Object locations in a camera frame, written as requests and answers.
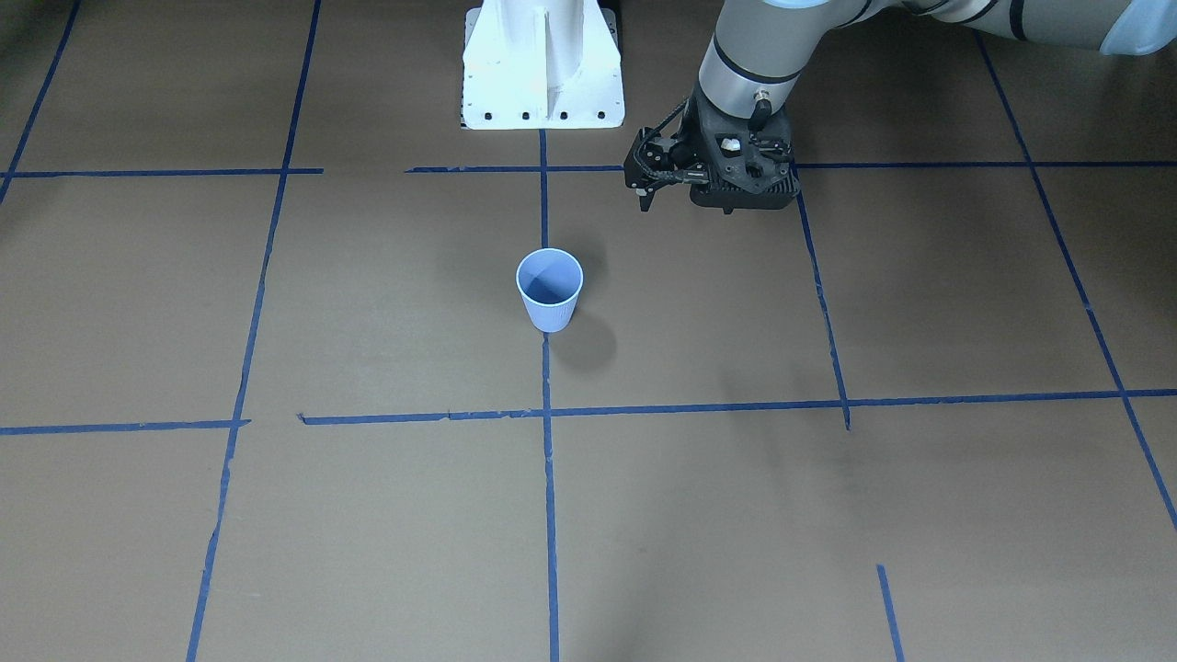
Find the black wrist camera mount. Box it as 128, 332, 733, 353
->
623, 127, 678, 212

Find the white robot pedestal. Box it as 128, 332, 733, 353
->
460, 1, 626, 131

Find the blue paper cup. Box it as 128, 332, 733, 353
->
514, 247, 585, 335

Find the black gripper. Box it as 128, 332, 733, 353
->
680, 92, 797, 213

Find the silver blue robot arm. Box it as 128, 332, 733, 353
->
680, 1, 1176, 212

